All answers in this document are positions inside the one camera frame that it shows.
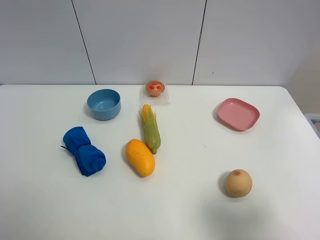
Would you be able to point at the pink plastic plate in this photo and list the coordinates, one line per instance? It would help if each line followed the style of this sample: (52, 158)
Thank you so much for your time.
(238, 114)

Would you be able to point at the corn cob with green husk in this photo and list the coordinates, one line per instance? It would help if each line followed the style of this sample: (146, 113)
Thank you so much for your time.
(152, 137)

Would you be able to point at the small fruit tart pastry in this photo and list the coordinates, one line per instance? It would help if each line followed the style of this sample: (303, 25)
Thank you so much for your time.
(155, 88)

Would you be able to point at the blue rolled cloth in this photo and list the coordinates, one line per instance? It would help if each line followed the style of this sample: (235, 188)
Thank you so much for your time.
(88, 158)

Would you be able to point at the orange yellow mango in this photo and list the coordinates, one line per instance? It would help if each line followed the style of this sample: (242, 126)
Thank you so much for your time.
(140, 157)

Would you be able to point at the clear plastic tart wrapper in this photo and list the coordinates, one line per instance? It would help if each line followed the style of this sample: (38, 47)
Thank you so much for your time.
(145, 98)

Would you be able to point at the tan round peach fruit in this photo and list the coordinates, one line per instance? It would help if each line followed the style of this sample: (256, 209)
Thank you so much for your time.
(238, 183)

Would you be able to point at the blue plastic bowl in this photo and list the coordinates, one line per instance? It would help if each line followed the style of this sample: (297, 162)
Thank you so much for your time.
(104, 104)

